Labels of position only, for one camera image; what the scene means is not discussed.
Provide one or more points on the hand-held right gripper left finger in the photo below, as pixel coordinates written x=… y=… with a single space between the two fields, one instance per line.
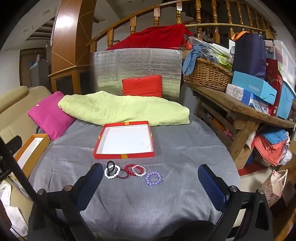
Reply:
x=92 y=179

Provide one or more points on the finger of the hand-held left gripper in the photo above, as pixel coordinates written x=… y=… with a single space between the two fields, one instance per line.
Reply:
x=14 y=141

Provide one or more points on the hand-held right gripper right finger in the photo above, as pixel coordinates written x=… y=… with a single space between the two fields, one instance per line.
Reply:
x=209 y=183

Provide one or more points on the red shallow box tray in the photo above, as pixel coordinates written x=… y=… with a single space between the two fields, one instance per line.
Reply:
x=126 y=140

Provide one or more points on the white cloth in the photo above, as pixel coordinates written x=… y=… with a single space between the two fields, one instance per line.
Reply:
x=7 y=194

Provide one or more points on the beige sofa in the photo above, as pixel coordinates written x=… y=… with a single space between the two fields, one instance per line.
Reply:
x=13 y=99

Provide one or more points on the pink pillow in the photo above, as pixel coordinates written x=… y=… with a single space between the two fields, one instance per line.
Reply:
x=50 y=115

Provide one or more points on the floral paper gift bag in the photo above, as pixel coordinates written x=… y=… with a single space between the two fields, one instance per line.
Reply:
x=274 y=187

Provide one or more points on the stack of folded cloths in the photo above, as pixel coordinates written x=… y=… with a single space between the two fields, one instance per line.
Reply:
x=270 y=148

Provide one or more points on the grey cabinet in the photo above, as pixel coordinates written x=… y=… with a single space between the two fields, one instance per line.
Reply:
x=39 y=74

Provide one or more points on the wooden bench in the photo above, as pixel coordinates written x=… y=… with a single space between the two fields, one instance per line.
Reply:
x=242 y=115

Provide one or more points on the light green blanket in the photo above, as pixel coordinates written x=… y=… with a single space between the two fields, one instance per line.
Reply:
x=120 y=109

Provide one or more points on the white patterned box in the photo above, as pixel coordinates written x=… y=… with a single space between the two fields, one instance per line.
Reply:
x=238 y=92

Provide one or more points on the blue cardboard box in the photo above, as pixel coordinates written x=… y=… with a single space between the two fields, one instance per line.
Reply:
x=252 y=87

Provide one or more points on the red pillow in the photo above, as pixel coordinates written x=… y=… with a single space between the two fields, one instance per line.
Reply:
x=142 y=85

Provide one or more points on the wicker basket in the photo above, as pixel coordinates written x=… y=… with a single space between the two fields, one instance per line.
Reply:
x=208 y=75

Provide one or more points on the blue plastic bin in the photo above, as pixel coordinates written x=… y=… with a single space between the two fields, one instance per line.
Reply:
x=285 y=102

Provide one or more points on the wooden curved cabinet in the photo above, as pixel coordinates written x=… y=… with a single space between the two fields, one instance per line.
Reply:
x=69 y=34

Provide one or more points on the red bag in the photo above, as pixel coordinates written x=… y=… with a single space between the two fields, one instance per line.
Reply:
x=274 y=78

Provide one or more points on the silver foil insulation panel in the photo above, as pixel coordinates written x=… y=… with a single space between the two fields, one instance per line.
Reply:
x=138 y=62

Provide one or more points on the blue cloth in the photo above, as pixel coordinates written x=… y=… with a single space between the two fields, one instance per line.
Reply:
x=192 y=58

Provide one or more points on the navy bag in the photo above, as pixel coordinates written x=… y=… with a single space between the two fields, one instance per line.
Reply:
x=249 y=55

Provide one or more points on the clear plastic storage box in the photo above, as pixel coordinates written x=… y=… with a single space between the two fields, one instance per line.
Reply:
x=285 y=58

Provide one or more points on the red cloth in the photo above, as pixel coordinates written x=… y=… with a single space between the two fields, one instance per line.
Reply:
x=157 y=37

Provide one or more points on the wooden stair railing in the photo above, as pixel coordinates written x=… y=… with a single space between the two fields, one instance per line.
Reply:
x=156 y=16

